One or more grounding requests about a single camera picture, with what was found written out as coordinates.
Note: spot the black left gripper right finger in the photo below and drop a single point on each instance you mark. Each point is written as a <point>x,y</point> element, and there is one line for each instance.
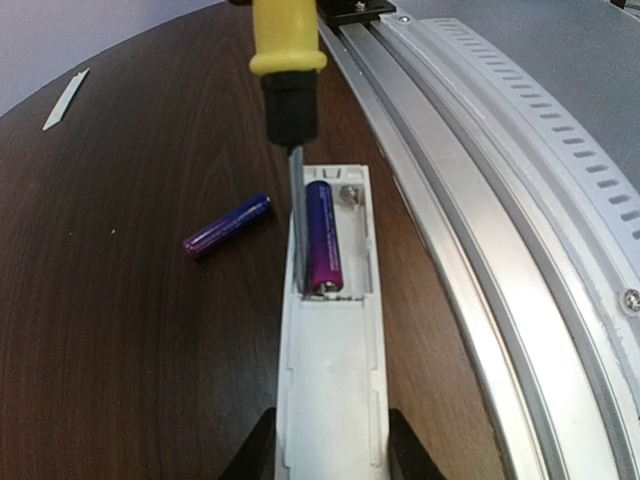
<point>409,459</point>

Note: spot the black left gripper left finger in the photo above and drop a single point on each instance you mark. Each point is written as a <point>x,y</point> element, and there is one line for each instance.
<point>255,459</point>

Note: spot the white remote control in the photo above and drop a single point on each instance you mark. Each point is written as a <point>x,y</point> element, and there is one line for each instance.
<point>332,403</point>

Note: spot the purple battery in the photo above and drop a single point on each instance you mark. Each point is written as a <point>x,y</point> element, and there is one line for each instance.
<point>201,243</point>
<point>326,273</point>

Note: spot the yellow handled screwdriver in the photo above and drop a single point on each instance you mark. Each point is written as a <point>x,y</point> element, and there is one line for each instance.
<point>288,61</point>

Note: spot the white battery cover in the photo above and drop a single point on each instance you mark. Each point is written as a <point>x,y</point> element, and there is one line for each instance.
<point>64,101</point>

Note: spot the aluminium front rail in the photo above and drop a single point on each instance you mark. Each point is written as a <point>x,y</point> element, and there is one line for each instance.
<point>546,296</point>

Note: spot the perforated cable tray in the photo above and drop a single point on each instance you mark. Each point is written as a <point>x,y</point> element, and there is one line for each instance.
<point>593,169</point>

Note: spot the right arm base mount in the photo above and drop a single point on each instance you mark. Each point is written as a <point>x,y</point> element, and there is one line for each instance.
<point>336,13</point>

